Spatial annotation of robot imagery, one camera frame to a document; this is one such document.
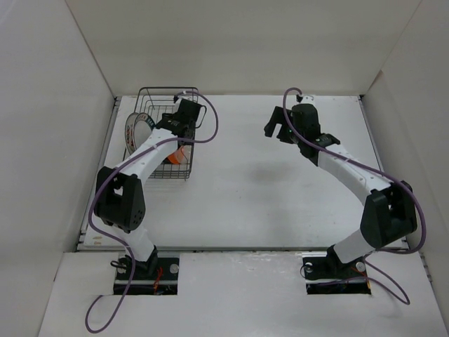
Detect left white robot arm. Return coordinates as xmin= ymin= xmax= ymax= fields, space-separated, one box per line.
xmin=93 ymin=98 xmax=205 ymax=279

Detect white plate red characters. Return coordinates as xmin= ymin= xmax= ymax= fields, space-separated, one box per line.
xmin=124 ymin=112 xmax=138 ymax=154

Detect white plate green rim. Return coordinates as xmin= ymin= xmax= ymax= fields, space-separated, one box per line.
xmin=133 ymin=113 xmax=156 ymax=149

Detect orange plate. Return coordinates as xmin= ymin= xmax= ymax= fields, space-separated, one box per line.
xmin=167 ymin=146 xmax=188 ymax=165

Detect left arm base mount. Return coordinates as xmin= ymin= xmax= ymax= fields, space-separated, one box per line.
xmin=110 ymin=252 xmax=180 ymax=296

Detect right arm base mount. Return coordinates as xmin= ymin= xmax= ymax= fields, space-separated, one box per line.
xmin=300 ymin=256 xmax=371 ymax=295

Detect clear glass plate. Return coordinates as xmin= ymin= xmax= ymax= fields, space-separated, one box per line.
xmin=180 ymin=145 xmax=193 ymax=166

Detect grey wire dish rack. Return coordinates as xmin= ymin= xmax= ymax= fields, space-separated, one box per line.
xmin=121 ymin=86 xmax=205 ymax=182

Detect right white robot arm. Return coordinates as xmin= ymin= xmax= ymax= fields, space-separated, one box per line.
xmin=264 ymin=103 xmax=417 ymax=281

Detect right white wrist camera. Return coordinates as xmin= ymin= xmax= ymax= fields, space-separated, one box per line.
xmin=295 ymin=94 xmax=315 ymax=105

